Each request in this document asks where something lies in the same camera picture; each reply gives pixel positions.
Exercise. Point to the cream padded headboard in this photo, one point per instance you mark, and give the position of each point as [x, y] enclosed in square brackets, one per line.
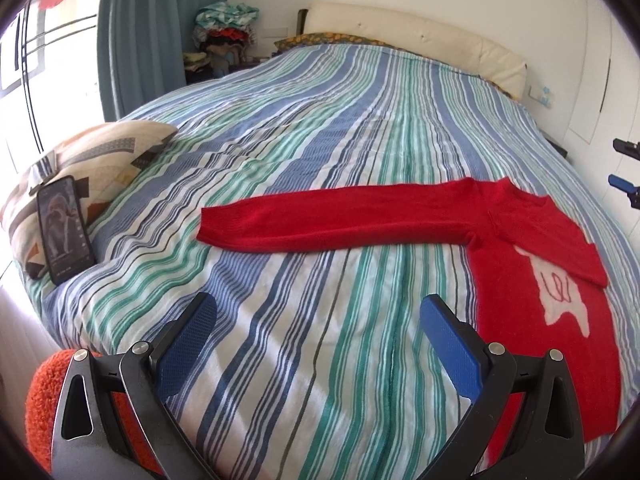
[425, 35]

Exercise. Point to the orange fluffy rug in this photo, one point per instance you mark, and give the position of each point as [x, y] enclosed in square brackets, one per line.
[42, 400]

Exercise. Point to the window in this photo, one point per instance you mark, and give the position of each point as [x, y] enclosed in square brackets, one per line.
[50, 60]

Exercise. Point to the pile of clothes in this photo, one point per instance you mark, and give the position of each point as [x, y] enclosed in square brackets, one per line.
[225, 30]

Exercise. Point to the red knitted sweater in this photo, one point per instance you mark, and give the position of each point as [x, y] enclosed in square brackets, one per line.
[525, 240]

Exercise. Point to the black smartphone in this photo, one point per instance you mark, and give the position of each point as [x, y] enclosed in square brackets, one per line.
[65, 230]

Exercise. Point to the dark nightstand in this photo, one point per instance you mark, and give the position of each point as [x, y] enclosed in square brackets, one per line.
[559, 149]

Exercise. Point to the geometric patterned cushion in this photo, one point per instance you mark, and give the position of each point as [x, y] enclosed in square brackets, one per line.
[100, 152]

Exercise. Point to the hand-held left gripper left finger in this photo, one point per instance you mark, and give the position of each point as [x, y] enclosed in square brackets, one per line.
[187, 350]

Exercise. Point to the white wardrobe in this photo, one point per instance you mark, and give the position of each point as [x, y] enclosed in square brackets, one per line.
[605, 85]

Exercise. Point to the striped bedspread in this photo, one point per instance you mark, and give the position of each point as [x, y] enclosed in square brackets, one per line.
[310, 310]

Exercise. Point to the yellow patterned pillow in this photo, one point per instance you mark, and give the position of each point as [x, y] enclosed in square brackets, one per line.
[325, 40]

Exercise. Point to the blue curtain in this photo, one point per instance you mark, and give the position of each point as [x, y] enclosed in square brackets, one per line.
[150, 35]

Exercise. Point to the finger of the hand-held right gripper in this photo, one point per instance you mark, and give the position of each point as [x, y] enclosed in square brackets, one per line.
[627, 148]
[622, 183]

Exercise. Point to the wall socket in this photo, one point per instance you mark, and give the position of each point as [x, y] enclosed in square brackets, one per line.
[540, 96]

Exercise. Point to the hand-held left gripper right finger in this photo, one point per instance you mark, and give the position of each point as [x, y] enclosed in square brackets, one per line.
[450, 350]

